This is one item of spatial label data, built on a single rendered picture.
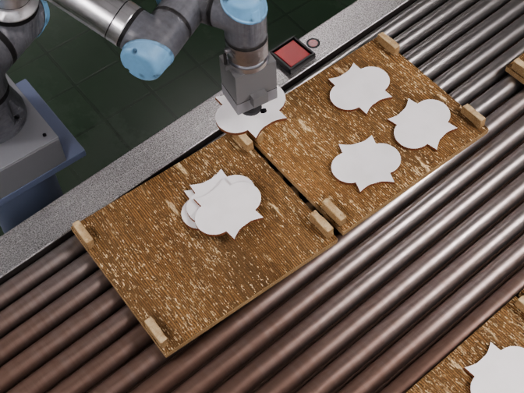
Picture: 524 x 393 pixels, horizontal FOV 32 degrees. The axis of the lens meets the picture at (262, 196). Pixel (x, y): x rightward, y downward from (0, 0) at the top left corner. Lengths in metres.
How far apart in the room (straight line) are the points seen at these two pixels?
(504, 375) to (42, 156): 1.04
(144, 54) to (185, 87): 1.82
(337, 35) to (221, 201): 0.55
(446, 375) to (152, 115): 1.81
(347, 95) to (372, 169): 0.20
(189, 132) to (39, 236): 0.39
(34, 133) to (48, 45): 1.53
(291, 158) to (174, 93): 1.41
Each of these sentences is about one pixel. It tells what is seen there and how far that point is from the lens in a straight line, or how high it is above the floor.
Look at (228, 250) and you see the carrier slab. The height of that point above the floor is 0.94.
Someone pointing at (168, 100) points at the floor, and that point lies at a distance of 3.29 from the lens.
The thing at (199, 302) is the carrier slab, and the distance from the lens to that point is 1.78.
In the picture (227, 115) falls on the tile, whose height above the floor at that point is 1.13.
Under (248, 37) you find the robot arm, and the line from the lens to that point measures 1.58.
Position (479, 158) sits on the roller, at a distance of 2.01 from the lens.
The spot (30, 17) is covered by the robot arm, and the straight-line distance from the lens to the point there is 1.96.
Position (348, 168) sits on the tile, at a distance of 1.93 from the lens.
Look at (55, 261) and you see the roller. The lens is 1.90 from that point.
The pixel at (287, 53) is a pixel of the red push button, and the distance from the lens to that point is 2.14.
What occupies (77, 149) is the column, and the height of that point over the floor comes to 0.87.
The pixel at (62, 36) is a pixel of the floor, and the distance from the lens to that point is 3.57.
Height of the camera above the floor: 2.51
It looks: 56 degrees down
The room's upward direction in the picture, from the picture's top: 3 degrees counter-clockwise
